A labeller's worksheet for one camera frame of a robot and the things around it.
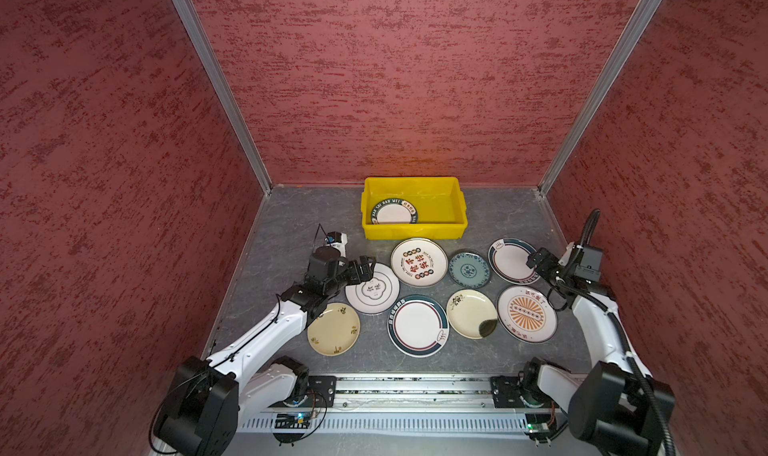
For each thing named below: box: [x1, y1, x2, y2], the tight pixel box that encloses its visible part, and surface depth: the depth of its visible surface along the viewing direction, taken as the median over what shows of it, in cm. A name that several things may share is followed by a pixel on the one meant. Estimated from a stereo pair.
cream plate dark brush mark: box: [446, 289, 498, 340], surface depth 89 cm
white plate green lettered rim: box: [371, 198, 419, 224], surface depth 113 cm
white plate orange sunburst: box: [497, 285, 559, 344], surface depth 89 cm
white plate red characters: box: [390, 237, 449, 287], surface depth 100 cm
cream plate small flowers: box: [307, 302, 361, 357], surface depth 85 cm
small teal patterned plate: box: [448, 252, 491, 289], surface depth 99 cm
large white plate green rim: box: [387, 294, 450, 358], surface depth 87 cm
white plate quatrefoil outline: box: [344, 263, 401, 314], surface depth 94 cm
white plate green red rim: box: [488, 238, 541, 285], surface depth 102 cm
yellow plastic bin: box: [360, 176, 469, 240], surface depth 113 cm
